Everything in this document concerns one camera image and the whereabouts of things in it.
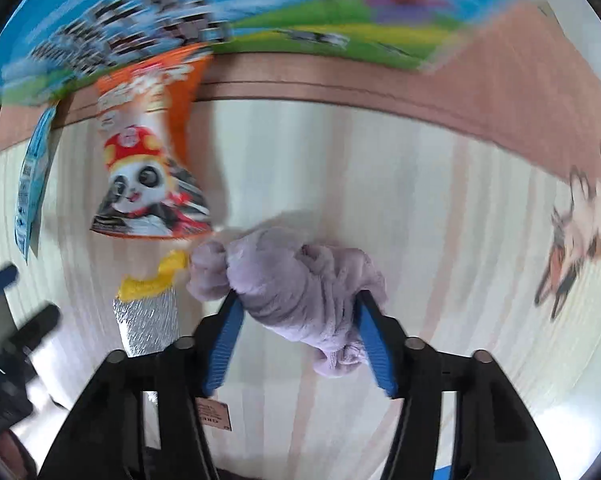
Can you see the silver and yellow packet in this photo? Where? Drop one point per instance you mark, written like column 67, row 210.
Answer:
column 148, row 310

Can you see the orange panda snack packet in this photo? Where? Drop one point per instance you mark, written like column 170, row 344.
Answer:
column 148, row 160

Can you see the striped mat with fox print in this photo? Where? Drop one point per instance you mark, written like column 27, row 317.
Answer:
column 430, row 200

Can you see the light blue packet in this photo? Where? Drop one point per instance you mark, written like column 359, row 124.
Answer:
column 33, row 180

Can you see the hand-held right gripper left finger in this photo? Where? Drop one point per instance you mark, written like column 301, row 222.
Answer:
column 223, row 342

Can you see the colourful printed blanket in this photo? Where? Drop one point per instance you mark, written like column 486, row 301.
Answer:
column 190, row 5

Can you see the small brown label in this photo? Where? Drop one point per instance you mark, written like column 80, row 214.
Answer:
column 213, row 413

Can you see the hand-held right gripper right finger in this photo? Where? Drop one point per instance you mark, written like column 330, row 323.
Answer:
column 376, row 347

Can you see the purple plush cloth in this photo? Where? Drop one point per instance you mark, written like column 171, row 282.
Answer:
column 300, row 290

